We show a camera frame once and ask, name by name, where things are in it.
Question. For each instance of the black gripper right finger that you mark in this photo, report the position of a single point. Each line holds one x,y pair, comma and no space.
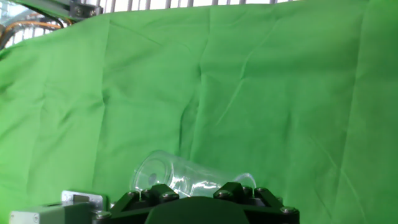
267,202

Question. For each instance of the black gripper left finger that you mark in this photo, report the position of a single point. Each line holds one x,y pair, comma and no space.
127,203

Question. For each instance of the grey box small red button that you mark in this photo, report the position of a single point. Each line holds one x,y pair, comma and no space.
56,214

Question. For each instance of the green cloth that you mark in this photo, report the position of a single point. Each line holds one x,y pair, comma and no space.
248,93

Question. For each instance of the aluminium frame beam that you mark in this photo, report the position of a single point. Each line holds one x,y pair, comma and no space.
81,11

